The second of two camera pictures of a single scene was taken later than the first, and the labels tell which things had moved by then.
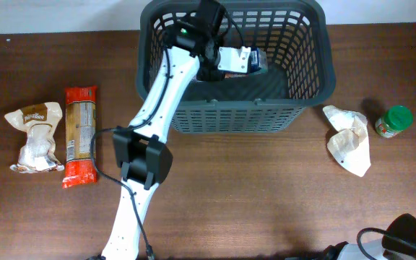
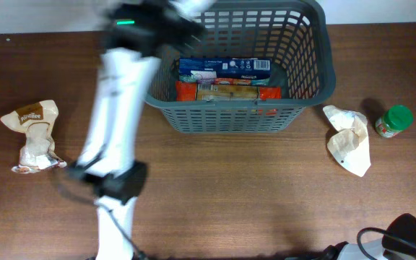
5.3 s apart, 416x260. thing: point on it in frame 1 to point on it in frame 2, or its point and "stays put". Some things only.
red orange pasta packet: [81, 168] to [188, 91]
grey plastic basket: [297, 39] stays put
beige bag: [349, 146] stays put
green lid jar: [396, 118] stays put
